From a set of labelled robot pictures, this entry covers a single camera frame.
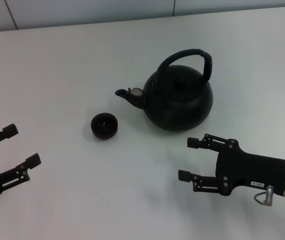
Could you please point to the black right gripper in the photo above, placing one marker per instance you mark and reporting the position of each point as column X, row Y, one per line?
column 252, row 167

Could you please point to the black round teapot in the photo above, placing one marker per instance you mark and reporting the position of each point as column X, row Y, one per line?
column 180, row 105

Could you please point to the small black teacup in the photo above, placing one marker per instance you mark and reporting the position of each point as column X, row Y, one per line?
column 104, row 126

